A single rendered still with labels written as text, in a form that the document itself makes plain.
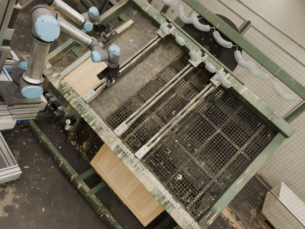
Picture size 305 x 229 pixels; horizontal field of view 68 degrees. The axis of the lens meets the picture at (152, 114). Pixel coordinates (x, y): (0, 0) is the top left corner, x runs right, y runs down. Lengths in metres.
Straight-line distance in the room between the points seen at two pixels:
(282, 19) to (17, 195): 6.27
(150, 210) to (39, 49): 1.78
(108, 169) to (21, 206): 0.84
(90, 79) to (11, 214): 1.37
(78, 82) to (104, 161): 0.87
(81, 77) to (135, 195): 1.31
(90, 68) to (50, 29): 1.14
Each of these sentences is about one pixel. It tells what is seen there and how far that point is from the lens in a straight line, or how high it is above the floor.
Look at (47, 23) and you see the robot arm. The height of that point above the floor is 1.65.
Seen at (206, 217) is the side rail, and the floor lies 0.98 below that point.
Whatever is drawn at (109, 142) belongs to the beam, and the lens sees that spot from 2.08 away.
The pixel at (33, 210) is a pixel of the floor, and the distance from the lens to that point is 2.49.
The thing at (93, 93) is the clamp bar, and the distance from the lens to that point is 2.23.
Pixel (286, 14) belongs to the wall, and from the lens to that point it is 6.68.
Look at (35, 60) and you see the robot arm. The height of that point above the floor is 1.42.
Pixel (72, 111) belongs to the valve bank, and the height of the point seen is 0.77.
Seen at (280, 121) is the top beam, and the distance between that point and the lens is 2.35.
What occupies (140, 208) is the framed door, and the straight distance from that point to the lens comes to 2.51.
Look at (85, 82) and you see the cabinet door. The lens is 2.36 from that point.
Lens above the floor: 2.13
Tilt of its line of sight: 26 degrees down
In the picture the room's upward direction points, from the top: 39 degrees clockwise
